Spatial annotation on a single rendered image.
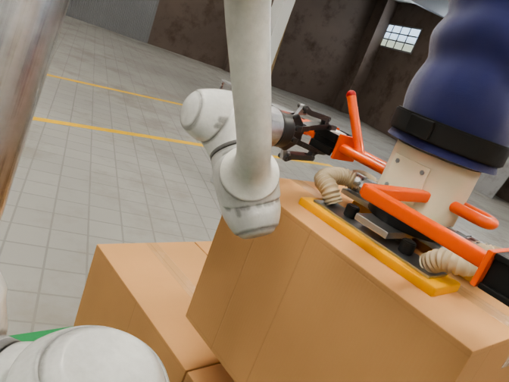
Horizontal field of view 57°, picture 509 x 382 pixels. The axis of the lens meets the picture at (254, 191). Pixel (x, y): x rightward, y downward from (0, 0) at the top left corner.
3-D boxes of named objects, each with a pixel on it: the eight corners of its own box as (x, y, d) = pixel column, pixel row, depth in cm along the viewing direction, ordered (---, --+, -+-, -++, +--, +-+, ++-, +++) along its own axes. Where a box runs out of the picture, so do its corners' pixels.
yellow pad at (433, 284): (457, 292, 84) (470, 269, 83) (431, 298, 78) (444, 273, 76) (326, 205, 107) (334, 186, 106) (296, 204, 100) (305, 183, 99)
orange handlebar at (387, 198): (557, 267, 80) (568, 248, 79) (487, 280, 59) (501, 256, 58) (243, 98, 142) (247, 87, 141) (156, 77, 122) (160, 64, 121)
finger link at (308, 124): (284, 126, 104) (285, 120, 103) (320, 124, 111) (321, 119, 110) (296, 133, 101) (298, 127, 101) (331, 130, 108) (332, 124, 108)
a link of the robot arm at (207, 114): (228, 114, 100) (242, 170, 96) (166, 101, 89) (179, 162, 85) (261, 86, 93) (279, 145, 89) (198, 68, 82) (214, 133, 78)
